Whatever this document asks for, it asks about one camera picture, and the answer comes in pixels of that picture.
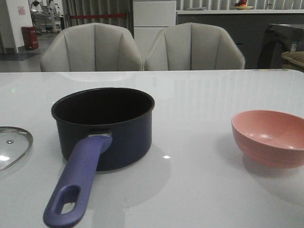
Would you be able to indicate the pink bowl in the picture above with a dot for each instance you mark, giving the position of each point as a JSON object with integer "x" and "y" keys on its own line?
{"x": 271, "y": 138}

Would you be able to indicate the glass lid with blue knob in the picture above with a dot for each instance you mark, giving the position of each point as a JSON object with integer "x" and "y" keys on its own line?
{"x": 15, "y": 143}

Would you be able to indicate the dark blue saucepan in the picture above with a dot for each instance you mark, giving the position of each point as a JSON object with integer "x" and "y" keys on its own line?
{"x": 99, "y": 129}

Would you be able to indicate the right grey chair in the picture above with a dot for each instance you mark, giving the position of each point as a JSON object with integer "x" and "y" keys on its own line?
{"x": 194, "y": 46}

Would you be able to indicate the grey chair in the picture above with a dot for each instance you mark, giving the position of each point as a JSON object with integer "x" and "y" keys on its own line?
{"x": 92, "y": 47}
{"x": 194, "y": 46}

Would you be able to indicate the left grey chair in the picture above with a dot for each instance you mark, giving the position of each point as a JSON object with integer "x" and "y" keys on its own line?
{"x": 92, "y": 47}

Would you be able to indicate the white refrigerator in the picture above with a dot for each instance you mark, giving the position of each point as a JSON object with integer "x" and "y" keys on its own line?
{"x": 149, "y": 17}

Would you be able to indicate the red barrier tape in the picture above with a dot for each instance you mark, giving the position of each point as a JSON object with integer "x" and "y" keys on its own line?
{"x": 104, "y": 16}

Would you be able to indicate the dark grey counter cabinet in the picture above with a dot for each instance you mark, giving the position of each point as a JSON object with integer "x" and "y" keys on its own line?
{"x": 246, "y": 27}

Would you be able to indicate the fruit plate on counter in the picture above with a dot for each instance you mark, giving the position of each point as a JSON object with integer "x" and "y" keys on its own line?
{"x": 242, "y": 5}

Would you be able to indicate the red bin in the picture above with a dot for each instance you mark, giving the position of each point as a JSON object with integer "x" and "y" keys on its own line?
{"x": 29, "y": 37}

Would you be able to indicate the beige cushion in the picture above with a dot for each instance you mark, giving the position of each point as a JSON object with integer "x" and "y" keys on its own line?
{"x": 293, "y": 60}

